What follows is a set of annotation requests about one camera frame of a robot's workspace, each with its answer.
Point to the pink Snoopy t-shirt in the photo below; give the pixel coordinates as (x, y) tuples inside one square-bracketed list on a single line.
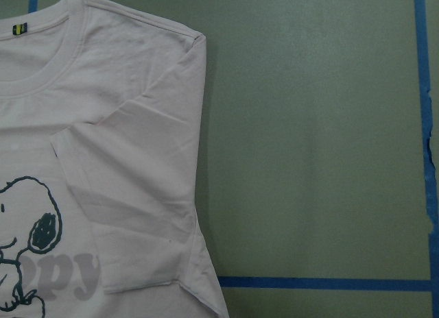
[(100, 125)]

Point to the crossing blue tape strip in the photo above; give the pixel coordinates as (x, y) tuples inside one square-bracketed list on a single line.
[(426, 112)]

